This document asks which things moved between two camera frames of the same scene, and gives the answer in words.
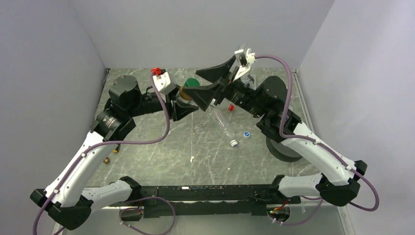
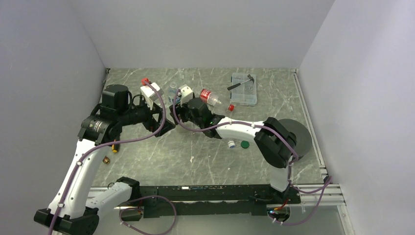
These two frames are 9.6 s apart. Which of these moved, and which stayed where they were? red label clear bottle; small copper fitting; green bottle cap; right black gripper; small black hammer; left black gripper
Moved: green bottle cap; left black gripper; right black gripper; red label clear bottle
Stayed: small black hammer; small copper fitting
